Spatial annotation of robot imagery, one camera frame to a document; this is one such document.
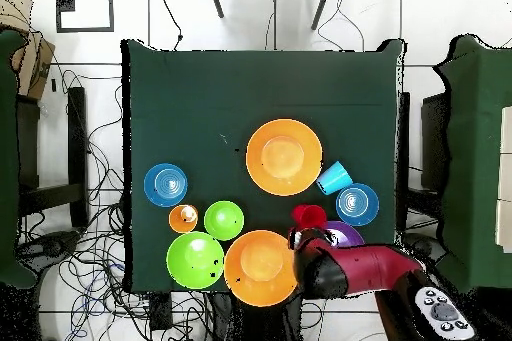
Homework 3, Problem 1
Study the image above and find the red cup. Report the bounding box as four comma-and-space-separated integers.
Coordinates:
290, 203, 329, 231

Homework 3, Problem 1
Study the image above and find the purple bowl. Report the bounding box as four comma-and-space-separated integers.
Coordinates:
322, 219, 366, 249

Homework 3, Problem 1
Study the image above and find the large orange bowl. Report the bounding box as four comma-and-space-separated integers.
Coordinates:
223, 229, 300, 308
245, 117, 324, 197

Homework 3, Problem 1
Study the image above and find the blue cup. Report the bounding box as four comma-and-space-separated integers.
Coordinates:
315, 159, 354, 197

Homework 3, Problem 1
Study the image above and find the white box stack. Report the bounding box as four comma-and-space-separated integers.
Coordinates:
494, 105, 512, 254

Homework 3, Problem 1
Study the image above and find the blue bowl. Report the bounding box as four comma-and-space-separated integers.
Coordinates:
143, 162, 189, 209
335, 182, 380, 227

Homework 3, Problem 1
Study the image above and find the small green bowl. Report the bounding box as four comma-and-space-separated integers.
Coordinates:
203, 199, 246, 242

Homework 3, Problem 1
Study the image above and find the large green bowl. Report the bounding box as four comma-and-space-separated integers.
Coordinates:
165, 231, 226, 290

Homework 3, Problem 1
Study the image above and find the orange cup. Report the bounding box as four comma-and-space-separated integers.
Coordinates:
168, 203, 200, 235

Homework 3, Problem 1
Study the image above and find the dark green table cloth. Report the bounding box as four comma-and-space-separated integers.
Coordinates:
121, 38, 407, 294

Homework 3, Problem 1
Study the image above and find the black power strip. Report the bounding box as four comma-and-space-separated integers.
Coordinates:
148, 291, 174, 331

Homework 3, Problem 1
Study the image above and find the dark green covered table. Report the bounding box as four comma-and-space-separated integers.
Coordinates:
0, 29, 39, 290
433, 34, 512, 295

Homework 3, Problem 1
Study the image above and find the black tripod leg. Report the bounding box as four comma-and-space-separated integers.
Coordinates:
206, 0, 226, 19
310, 0, 334, 31

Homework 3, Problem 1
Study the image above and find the cardboard box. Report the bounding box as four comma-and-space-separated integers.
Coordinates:
0, 0, 56, 102

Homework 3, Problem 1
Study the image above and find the black pedestal foot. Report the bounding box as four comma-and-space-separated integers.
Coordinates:
17, 230, 83, 274
403, 232, 446, 264

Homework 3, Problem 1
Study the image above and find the black cable with connector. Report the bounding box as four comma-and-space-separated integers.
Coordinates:
156, 0, 184, 51

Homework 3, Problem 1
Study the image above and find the black metal stand frame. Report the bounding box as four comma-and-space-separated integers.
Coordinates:
15, 86, 91, 230

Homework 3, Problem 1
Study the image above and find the black floor frame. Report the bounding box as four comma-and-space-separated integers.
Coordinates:
54, 0, 116, 34

